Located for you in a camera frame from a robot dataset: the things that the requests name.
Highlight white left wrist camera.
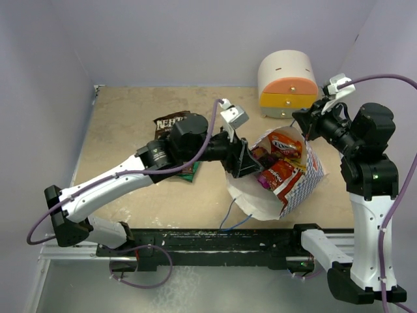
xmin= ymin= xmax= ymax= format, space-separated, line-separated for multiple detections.
xmin=220 ymin=98 xmax=249 ymax=130

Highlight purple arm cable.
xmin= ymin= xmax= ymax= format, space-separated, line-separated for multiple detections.
xmin=26 ymin=97 xmax=229 ymax=246
xmin=338 ymin=74 xmax=417 ymax=313

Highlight purple cable right underside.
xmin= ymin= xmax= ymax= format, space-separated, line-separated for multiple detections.
xmin=291 ymin=257 xmax=325 ymax=282

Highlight red doritos bag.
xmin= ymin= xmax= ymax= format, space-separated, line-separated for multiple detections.
xmin=257 ymin=158 xmax=306 ymax=214

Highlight purple cable under table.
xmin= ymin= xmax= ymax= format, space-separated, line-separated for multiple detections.
xmin=109 ymin=244 xmax=173 ymax=290

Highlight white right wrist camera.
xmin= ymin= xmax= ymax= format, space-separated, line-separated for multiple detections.
xmin=321 ymin=73 xmax=356 ymax=115

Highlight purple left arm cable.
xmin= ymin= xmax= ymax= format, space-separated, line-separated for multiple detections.
xmin=26 ymin=97 xmax=229 ymax=246

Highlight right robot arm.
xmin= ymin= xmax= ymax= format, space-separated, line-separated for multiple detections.
xmin=289 ymin=100 xmax=407 ymax=305

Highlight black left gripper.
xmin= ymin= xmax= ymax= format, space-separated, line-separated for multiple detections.
xmin=182 ymin=124 xmax=263 ymax=179

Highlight brown potato chips bag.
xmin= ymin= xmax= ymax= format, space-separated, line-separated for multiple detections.
xmin=153 ymin=110 xmax=190 ymax=140

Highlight green chips bag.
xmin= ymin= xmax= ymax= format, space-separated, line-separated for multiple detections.
xmin=176 ymin=162 xmax=199 ymax=183

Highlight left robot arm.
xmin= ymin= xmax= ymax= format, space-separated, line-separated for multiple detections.
xmin=44 ymin=113 xmax=263 ymax=256

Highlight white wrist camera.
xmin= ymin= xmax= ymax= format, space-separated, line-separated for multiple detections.
xmin=321 ymin=73 xmax=356 ymax=115
xmin=220 ymin=98 xmax=249 ymax=130

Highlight blue checkered paper bag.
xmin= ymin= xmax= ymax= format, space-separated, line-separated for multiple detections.
xmin=226 ymin=126 xmax=327 ymax=221

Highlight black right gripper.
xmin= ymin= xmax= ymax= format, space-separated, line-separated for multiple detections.
xmin=293 ymin=95 xmax=362 ymax=155

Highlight black table edge rail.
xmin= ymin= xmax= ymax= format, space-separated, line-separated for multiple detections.
xmin=38 ymin=228 xmax=356 ymax=271

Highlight purple snack packet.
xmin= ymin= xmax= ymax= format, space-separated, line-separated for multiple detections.
xmin=251 ymin=146 xmax=278 ymax=170

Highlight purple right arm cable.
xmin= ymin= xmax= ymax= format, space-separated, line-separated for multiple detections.
xmin=338 ymin=74 xmax=417 ymax=313

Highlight orange snack packet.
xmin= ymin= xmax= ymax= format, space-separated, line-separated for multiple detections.
xmin=268 ymin=131 xmax=302 ymax=159

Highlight round drawer box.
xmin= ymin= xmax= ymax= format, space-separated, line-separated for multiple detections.
xmin=257 ymin=50 xmax=319 ymax=119

